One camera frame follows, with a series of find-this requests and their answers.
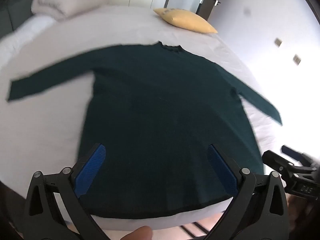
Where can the bed with white sheet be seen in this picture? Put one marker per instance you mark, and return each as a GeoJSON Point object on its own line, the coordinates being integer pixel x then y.
{"type": "Point", "coordinates": [125, 25]}

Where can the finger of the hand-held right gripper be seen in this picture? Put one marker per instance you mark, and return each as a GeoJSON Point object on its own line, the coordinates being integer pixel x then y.
{"type": "Point", "coordinates": [275, 160]}
{"type": "Point", "coordinates": [291, 152]}

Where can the person's right hand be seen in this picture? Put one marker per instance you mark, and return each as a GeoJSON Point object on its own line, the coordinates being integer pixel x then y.
{"type": "Point", "coordinates": [293, 210]}

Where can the dark grey padded headboard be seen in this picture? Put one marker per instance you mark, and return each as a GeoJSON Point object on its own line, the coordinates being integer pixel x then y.
{"type": "Point", "coordinates": [15, 12]}

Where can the white pillow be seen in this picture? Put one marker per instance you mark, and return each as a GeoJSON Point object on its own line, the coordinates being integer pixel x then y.
{"type": "Point", "coordinates": [22, 35]}

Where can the yellow pillow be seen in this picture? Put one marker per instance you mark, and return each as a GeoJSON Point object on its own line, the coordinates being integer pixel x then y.
{"type": "Point", "coordinates": [185, 20]}

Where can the beige folded duvet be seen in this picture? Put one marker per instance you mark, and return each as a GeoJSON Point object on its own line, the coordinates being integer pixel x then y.
{"type": "Point", "coordinates": [57, 2]}

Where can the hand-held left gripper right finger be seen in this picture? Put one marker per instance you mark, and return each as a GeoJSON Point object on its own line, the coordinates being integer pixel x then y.
{"type": "Point", "coordinates": [222, 170]}

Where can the person's left hand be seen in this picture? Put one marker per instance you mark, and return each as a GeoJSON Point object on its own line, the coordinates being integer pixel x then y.
{"type": "Point", "coordinates": [137, 233]}

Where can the wall switch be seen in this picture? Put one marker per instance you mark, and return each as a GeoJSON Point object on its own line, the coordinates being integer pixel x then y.
{"type": "Point", "coordinates": [278, 42]}
{"type": "Point", "coordinates": [297, 59]}

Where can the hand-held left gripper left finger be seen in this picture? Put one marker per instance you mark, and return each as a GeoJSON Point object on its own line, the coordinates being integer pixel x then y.
{"type": "Point", "coordinates": [91, 170]}

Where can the dark green sweater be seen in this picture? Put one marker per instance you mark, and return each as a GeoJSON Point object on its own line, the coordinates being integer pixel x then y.
{"type": "Point", "coordinates": [162, 105]}

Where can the door with dark frame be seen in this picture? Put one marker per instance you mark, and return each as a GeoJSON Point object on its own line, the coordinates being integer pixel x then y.
{"type": "Point", "coordinates": [207, 10]}

